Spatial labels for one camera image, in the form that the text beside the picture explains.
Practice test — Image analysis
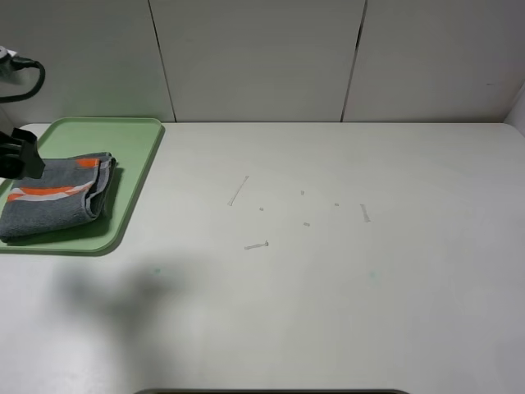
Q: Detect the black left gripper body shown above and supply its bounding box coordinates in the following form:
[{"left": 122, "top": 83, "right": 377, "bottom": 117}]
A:
[{"left": 0, "top": 128, "right": 45, "bottom": 179}]

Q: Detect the grey towel with orange stripes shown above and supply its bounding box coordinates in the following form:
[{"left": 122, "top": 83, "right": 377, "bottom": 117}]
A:
[{"left": 1, "top": 152, "right": 116, "bottom": 243}]

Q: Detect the light green plastic tray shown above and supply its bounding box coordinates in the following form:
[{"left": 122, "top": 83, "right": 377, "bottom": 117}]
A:
[{"left": 1, "top": 117, "right": 163, "bottom": 256}]

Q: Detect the dark device edge at bottom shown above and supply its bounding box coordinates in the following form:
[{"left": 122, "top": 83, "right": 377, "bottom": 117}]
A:
[{"left": 135, "top": 388, "right": 407, "bottom": 394}]

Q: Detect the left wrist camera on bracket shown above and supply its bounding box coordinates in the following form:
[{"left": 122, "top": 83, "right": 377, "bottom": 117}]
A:
[{"left": 0, "top": 46, "right": 17, "bottom": 80}]

